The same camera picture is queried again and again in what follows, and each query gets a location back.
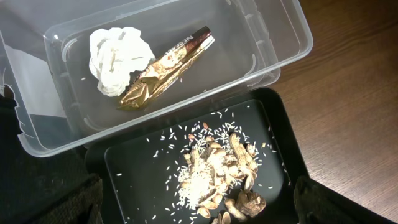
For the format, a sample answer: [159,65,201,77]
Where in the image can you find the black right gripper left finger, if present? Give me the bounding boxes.
[1,174,103,224]

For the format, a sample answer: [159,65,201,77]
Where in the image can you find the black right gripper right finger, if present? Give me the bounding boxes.
[293,175,396,224]

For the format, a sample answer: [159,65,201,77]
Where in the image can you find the food scraps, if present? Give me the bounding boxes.
[177,124,266,223]

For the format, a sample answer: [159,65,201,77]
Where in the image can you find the white napkin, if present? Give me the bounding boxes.
[89,27,155,97]

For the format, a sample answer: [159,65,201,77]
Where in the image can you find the brown gold coffee sachet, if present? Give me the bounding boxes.
[119,26,215,110]

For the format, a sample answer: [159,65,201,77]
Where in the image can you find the black rectangular tray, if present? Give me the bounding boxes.
[86,88,308,223]

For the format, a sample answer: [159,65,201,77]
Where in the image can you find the clear plastic bin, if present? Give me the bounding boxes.
[1,0,313,157]

